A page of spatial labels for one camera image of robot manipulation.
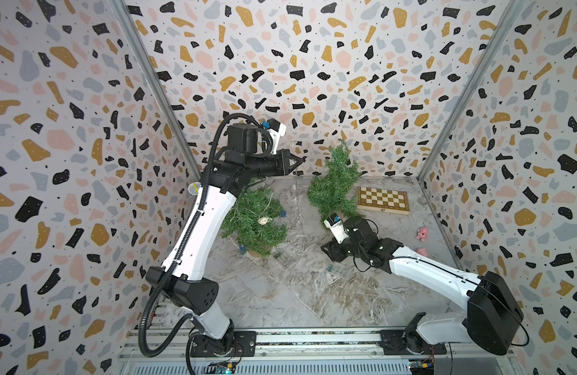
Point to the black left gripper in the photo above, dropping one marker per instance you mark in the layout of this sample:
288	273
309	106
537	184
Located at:
284	158

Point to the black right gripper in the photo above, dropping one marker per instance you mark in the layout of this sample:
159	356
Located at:
333	251

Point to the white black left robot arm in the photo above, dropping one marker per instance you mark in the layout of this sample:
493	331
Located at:
239	153

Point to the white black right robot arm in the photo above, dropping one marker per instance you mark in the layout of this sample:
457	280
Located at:
488	315

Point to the green right christmas tree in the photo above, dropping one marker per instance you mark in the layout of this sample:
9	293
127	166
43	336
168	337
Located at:
331	193

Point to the green christmas tree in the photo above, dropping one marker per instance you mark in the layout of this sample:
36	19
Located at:
255	220
331	193

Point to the green left christmas tree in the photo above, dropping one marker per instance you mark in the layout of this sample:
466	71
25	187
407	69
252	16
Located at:
255	220

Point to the clear battery box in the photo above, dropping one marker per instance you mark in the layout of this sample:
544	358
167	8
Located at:
338	270

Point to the wooden chess board box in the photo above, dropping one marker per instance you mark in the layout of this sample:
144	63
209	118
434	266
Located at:
383	200

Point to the pink pig toy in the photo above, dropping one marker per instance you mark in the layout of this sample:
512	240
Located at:
422	234

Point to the blue toy microphone on stand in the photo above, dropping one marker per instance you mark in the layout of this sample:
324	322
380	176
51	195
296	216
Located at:
194	188

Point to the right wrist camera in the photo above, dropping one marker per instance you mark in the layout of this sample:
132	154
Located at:
334	223

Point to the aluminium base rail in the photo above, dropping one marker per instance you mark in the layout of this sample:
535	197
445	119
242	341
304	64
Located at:
314	351

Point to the metal left corner post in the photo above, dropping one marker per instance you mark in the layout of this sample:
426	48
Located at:
133	38

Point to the metal corner post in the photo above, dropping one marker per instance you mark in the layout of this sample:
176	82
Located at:
506	22
133	38

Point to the metal right corner post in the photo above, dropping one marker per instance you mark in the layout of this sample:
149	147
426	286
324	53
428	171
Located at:
506	22

